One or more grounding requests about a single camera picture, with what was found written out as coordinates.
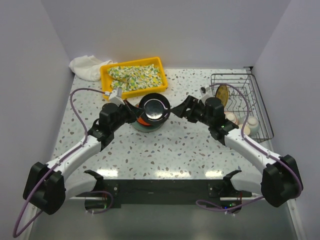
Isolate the yellow plastic tray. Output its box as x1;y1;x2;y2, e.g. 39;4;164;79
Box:
100;57;168;99

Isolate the lemon print cloth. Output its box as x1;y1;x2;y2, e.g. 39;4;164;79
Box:
107;64;163;92

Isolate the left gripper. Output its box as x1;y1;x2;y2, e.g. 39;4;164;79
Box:
110;99;144;132

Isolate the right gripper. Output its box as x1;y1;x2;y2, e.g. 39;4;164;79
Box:
170;95;213;127

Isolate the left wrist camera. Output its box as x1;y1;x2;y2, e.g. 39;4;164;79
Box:
104;87;125;106

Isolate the white red patterned bowl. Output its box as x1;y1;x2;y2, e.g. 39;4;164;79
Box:
224;111;238;125

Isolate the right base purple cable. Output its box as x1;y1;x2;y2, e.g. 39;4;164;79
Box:
195;196;266;216

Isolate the pale green bowl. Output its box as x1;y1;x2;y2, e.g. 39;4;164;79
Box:
246;116;260;136

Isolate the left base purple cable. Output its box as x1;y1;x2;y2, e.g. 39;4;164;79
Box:
86;191;115;215

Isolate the glossy black plate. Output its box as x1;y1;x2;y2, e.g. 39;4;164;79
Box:
138;93;171;126

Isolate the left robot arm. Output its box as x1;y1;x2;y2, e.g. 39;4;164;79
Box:
22;100;145;215

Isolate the yellow patterned plate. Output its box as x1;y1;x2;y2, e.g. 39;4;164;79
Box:
215;85;229;107

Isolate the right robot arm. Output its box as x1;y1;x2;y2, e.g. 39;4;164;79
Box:
171;96;303;207

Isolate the large celadon green plate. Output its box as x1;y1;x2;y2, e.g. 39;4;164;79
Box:
131;121;163;133

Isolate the beige cup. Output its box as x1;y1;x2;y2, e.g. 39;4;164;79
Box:
238;124;251;136

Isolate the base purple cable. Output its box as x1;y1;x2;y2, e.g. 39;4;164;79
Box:
195;196;266;216
86;191;115;215

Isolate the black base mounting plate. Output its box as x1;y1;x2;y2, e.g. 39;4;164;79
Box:
93;179;252;208

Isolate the white cloth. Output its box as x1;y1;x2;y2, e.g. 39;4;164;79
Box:
68;55;116;82

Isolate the black wire dish rack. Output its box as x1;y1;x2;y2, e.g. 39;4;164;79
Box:
210;73;274;143

